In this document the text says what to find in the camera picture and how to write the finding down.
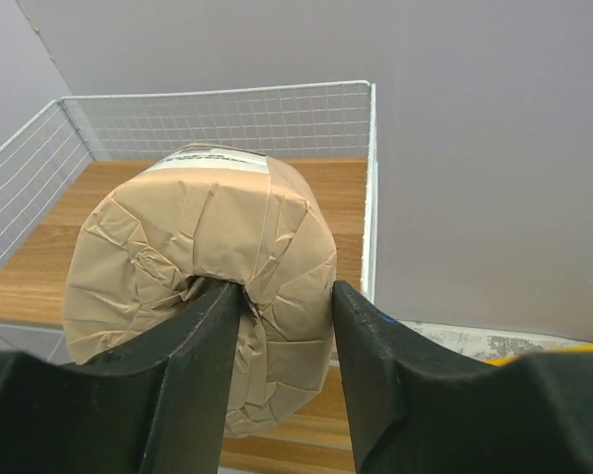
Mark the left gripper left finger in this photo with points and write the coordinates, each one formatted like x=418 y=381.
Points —
x=155 y=404

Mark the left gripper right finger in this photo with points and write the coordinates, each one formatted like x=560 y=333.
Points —
x=415 y=406

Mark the brown paper roll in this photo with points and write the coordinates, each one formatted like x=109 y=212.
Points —
x=200 y=215

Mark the floral table mat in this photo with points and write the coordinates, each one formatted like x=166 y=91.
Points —
x=494 y=346

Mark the yellow plastic bin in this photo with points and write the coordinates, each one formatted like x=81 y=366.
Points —
x=553 y=353

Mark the white wire wooden shelf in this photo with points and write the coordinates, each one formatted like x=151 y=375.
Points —
x=58 y=167

